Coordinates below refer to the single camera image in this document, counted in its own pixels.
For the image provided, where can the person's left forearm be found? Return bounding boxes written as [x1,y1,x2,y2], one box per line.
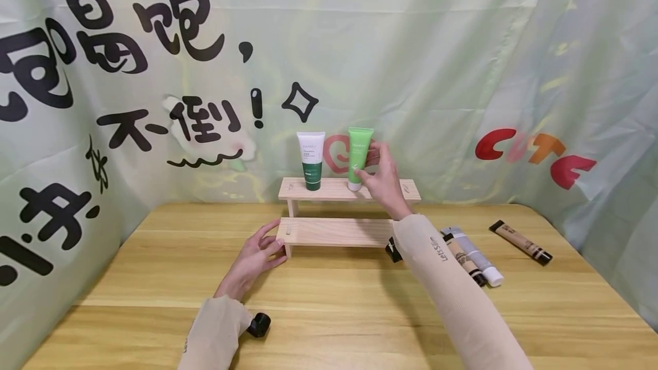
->
[177,295,254,370]

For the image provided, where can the beige tube black ends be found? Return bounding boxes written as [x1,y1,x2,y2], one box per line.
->
[488,220,553,266]

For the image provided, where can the person's left hand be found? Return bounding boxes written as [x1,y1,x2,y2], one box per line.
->
[213,219,288,303]

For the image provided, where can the wooden two-step shelf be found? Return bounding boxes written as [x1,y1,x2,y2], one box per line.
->
[276,177,422,258]

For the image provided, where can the person's right hand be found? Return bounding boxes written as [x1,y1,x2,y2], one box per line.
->
[354,140,412,222]

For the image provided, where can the person's right forearm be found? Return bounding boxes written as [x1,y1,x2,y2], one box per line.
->
[391,214,534,370]

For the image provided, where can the white tube dark green cap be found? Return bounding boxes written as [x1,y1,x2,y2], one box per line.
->
[296,131,326,191]

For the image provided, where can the beige tube black cap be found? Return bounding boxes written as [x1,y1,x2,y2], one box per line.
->
[443,233,487,288]

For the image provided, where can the grey tube white cap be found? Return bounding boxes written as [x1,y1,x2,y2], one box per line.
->
[441,226,504,288]

